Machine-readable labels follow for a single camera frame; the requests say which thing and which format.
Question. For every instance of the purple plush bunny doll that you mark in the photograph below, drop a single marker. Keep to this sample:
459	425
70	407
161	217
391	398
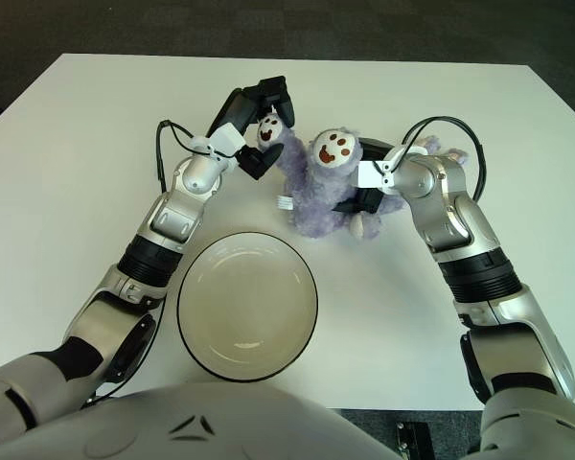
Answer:
316	201

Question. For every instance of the black metal floor bracket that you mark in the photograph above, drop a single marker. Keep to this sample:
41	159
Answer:
413	441

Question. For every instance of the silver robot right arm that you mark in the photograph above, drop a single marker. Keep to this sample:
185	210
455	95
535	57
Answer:
455	201

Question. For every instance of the white plate black rim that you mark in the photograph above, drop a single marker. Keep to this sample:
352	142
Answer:
246	306

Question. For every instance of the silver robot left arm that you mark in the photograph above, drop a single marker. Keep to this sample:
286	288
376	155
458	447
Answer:
91	330

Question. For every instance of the grey robot torso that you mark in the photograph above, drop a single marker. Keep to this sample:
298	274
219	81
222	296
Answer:
191	426

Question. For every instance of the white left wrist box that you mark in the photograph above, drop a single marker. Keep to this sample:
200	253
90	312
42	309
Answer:
227	140

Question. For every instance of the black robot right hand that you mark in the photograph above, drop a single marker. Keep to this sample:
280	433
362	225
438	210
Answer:
369	201

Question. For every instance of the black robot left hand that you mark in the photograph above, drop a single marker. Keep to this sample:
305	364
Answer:
235	110

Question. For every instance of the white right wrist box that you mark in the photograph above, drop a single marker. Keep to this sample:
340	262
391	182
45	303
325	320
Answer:
368	175

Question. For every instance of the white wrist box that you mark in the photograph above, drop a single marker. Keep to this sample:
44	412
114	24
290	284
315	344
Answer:
368	175
227	140

